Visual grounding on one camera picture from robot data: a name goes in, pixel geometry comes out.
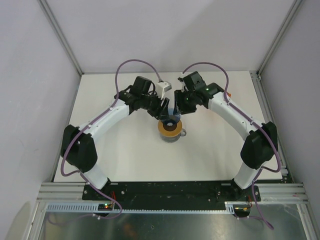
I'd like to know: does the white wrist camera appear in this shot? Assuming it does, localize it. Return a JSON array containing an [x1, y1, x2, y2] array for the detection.
[[155, 81, 172, 99], [177, 72, 186, 92]]

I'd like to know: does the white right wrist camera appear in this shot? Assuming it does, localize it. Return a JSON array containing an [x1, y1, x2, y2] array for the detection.
[[177, 72, 186, 92]]

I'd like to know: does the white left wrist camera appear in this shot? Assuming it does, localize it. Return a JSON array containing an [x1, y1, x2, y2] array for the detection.
[[155, 81, 172, 99]]

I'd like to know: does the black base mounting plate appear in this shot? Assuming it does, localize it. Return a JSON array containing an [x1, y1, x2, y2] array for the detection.
[[82, 180, 261, 210]]

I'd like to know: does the aluminium frame post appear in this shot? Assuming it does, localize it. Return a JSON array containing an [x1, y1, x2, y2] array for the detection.
[[37, 0, 83, 76], [249, 0, 305, 80]]

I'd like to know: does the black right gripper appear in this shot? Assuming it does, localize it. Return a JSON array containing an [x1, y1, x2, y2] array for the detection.
[[173, 89, 197, 115]]

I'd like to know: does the right aluminium frame post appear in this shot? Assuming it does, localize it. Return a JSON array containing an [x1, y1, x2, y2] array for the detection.
[[249, 0, 305, 80]]

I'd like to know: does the grey glass coffee server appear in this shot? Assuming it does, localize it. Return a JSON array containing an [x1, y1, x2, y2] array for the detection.
[[160, 128, 187, 143]]

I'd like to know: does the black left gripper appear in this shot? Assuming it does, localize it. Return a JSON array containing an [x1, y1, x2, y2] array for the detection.
[[140, 90, 170, 121]]

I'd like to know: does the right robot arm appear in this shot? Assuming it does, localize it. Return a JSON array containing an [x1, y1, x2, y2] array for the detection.
[[174, 71, 278, 201]]

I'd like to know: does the blue coffee dripper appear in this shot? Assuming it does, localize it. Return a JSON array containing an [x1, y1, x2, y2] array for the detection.
[[160, 108, 181, 126]]

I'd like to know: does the grey slotted cable duct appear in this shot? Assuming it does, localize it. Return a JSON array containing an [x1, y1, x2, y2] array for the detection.
[[45, 202, 247, 214]]

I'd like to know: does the left aluminium frame post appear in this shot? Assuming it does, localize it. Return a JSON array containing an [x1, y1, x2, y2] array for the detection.
[[37, 0, 83, 76]]

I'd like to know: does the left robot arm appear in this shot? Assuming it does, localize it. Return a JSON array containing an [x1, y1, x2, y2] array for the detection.
[[60, 76, 172, 200]]

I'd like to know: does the wooden dripper holder ring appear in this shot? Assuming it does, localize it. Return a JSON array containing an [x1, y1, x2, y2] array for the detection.
[[157, 119, 183, 138]]

